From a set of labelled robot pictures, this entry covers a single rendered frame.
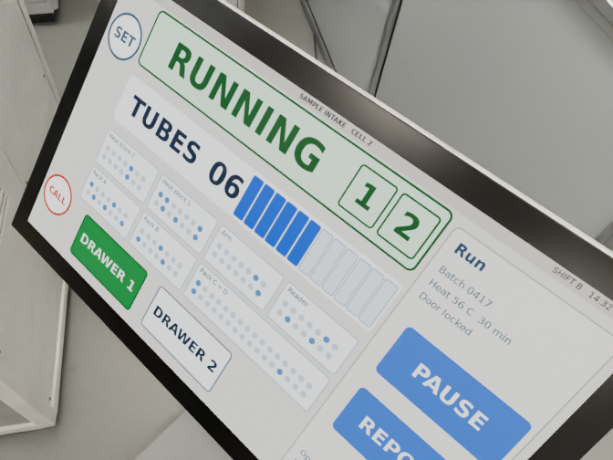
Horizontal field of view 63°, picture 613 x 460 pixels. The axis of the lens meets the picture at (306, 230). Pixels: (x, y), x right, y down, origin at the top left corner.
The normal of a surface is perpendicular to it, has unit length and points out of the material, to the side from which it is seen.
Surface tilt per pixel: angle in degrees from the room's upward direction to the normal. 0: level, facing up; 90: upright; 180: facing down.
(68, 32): 0
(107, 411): 0
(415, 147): 50
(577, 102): 90
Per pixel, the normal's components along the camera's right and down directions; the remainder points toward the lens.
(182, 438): 0.04, -0.61
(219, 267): -0.43, 0.07
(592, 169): -0.97, 0.13
